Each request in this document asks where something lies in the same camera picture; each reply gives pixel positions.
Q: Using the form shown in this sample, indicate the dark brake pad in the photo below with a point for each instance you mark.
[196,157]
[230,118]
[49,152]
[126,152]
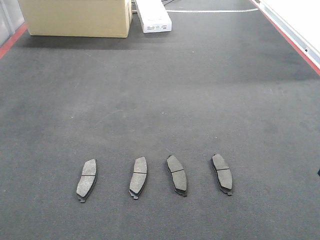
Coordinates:
[87,180]
[138,178]
[178,175]

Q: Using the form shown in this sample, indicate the dark brake pad edge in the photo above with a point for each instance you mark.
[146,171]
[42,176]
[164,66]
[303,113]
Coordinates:
[223,174]

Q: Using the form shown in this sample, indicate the long white carton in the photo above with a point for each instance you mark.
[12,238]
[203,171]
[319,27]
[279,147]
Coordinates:
[153,16]

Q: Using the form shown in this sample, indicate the cardboard box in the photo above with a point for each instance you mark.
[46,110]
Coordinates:
[77,18]

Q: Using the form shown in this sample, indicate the white conveyor side rail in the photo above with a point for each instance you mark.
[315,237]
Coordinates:
[298,21]

